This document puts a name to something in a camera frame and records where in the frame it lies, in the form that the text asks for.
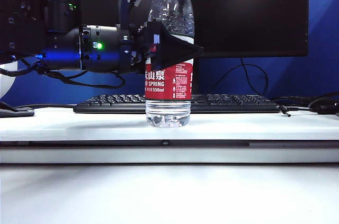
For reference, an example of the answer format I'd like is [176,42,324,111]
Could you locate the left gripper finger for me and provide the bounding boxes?
[147,21,204,70]

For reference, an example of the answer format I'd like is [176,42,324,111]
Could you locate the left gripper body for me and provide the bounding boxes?
[118,21,158,76]

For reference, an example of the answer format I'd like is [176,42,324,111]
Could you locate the clear plastic water bottle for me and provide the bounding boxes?
[145,0,195,128]

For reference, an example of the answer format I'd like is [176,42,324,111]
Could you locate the black monitor stand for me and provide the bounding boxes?
[192,57,200,95]

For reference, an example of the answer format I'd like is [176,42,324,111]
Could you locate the black computer monitor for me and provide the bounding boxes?
[79,0,310,58]

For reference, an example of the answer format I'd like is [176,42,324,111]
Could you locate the black keyboard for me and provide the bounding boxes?
[73,93,281,114]

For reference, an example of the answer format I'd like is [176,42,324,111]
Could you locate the grey cloth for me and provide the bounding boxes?
[0,101,35,118]

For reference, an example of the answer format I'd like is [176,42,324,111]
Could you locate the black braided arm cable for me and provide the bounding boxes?
[0,59,126,89]

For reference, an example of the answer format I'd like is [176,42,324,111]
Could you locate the black monitor cable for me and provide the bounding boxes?
[211,58,269,97]

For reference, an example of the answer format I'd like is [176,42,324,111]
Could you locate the black keyboard cable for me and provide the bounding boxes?
[14,104,78,111]

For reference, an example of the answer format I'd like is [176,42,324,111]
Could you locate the black barrel plug cable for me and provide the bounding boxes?
[278,104,312,118]

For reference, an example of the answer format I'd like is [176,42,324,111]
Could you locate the black coiled cable bundle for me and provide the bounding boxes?
[272,92,339,118]

